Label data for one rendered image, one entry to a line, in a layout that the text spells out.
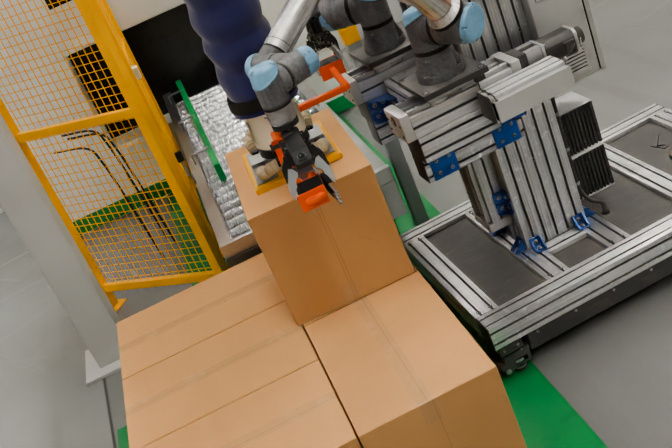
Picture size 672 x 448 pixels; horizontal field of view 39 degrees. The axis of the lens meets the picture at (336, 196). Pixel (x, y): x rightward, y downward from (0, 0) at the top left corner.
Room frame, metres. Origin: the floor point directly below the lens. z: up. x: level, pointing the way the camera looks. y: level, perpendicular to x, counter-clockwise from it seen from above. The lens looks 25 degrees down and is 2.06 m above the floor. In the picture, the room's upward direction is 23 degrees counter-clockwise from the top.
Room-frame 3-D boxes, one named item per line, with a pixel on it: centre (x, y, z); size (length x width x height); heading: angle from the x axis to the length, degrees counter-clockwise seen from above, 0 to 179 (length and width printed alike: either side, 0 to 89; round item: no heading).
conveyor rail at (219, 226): (4.32, 0.57, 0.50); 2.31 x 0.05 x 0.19; 6
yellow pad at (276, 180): (2.82, 0.18, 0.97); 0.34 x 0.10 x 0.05; 3
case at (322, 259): (2.83, 0.09, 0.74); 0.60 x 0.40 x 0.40; 3
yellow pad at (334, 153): (2.83, -0.01, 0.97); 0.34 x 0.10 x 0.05; 3
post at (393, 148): (3.81, -0.32, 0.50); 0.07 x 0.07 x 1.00; 6
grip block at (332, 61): (3.14, -0.16, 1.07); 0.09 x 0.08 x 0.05; 93
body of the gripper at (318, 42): (3.11, -0.16, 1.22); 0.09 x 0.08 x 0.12; 3
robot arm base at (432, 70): (2.75, -0.45, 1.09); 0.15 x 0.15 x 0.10
